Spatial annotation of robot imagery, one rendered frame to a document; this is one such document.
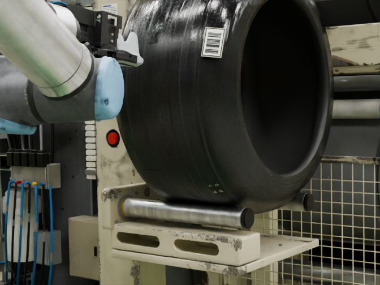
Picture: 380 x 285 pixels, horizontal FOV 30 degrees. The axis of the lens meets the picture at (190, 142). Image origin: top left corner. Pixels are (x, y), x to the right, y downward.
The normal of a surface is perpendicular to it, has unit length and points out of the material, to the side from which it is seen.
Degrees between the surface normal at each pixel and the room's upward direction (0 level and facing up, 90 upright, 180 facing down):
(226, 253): 90
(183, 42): 74
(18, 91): 85
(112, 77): 89
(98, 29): 84
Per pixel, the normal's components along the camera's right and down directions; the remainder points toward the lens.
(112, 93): 0.96, -0.01
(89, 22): 0.80, 0.02
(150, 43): -0.57, -0.26
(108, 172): -0.59, 0.05
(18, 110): -0.27, 0.54
